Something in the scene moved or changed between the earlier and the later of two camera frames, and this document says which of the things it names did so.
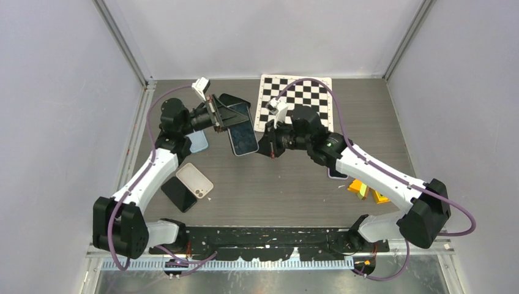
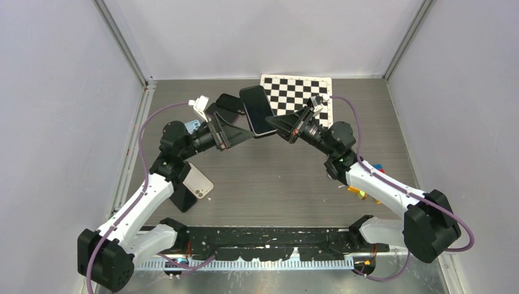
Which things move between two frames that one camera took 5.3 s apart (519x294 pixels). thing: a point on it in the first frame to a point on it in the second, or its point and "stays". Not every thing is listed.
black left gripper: (224, 116) to (228, 135)
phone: (243, 137) to (257, 108)
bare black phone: (182, 198) stays
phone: (197, 182) stays
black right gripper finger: (266, 145) to (291, 123)
